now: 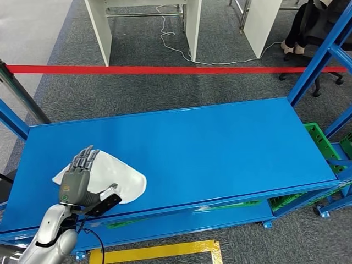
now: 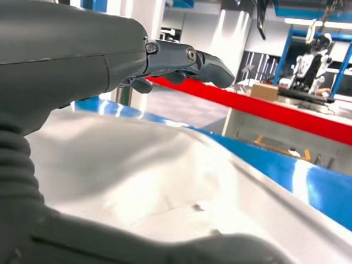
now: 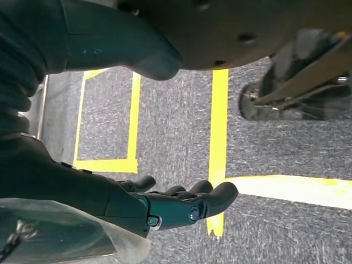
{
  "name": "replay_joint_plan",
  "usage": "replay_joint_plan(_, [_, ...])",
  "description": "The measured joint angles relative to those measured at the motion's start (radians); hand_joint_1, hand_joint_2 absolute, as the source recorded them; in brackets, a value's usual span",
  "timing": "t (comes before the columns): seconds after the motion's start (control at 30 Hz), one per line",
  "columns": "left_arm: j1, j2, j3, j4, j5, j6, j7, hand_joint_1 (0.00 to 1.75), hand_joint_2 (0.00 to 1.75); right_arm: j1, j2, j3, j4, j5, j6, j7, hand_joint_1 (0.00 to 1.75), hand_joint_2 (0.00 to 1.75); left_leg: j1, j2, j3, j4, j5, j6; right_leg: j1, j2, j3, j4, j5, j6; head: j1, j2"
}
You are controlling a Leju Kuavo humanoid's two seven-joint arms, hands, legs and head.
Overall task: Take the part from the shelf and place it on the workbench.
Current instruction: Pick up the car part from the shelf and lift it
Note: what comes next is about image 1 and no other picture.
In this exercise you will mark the blue metal shelf rack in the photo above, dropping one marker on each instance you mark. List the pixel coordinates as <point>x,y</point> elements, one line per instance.
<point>192,153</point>
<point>322,212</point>

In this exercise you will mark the white curved car body part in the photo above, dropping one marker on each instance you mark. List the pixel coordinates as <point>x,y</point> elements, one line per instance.
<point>121,178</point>

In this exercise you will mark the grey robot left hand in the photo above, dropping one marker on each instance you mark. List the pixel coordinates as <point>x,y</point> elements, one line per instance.
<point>74,186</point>

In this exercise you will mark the white desk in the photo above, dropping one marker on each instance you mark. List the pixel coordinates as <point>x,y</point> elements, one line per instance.
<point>99,32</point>
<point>261,25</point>

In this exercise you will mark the red barrier belt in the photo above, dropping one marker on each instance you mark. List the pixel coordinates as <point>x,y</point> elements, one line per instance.
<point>165,69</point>

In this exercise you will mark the black office chair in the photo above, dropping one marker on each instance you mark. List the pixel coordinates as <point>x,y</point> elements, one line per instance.
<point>317,87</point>

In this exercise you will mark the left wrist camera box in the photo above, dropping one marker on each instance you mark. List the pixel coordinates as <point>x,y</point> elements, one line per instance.
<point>107,206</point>

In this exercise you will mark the person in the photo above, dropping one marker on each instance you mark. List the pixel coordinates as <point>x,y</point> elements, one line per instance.
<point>297,23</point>

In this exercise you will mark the chrome stanchion post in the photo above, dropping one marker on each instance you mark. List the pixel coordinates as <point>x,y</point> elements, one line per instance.
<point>24,96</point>

